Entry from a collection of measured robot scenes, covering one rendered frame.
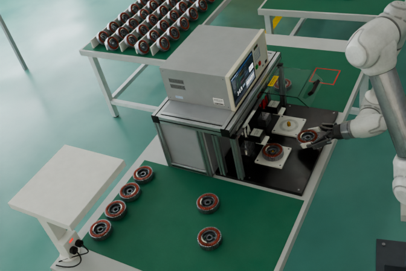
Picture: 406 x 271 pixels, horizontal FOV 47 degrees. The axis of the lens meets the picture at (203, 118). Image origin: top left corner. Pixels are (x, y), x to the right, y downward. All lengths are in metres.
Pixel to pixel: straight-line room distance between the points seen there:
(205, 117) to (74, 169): 0.66
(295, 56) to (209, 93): 1.14
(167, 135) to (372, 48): 1.16
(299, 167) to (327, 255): 0.78
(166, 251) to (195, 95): 0.76
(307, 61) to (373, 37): 1.46
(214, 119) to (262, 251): 0.65
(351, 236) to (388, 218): 0.27
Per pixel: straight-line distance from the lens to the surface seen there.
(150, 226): 2.35
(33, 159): 4.36
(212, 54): 2.33
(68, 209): 1.95
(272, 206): 2.29
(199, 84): 2.26
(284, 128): 2.63
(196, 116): 2.29
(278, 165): 2.43
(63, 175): 2.10
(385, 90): 1.87
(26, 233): 3.75
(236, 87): 2.23
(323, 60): 3.21
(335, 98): 2.86
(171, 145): 2.48
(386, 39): 1.81
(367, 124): 2.26
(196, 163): 2.48
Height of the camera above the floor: 2.51
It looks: 38 degrees down
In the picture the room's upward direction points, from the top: 14 degrees counter-clockwise
